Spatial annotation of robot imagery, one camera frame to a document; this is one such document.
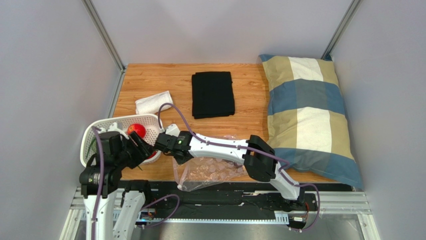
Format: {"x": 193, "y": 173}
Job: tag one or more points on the aluminium frame post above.
{"x": 98, "y": 23}
{"x": 342, "y": 26}

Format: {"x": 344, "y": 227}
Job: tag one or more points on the right aluminium frame post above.
{"x": 342, "y": 26}

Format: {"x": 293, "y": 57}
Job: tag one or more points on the white rolled towel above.
{"x": 151, "y": 104}

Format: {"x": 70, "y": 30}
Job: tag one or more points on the red fake tomato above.
{"x": 138, "y": 128}

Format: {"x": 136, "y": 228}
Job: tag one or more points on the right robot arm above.
{"x": 258, "y": 158}

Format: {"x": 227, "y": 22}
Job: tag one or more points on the clear zip top bag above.
{"x": 202, "y": 172}

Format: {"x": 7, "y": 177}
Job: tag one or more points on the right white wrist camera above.
{"x": 172, "y": 130}

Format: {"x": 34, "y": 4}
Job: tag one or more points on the plaid pillow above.
{"x": 306, "y": 118}

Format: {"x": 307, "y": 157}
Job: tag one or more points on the left aluminium frame post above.
{"x": 98, "y": 23}

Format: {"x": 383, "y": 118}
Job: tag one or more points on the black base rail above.
{"x": 246, "y": 203}

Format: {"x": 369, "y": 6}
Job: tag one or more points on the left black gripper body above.
{"x": 140, "y": 152}

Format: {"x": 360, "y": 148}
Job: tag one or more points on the black folded cloth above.
{"x": 212, "y": 94}

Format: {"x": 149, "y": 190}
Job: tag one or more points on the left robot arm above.
{"x": 100, "y": 182}

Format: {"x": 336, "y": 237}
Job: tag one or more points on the white perforated plastic basket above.
{"x": 149, "y": 121}

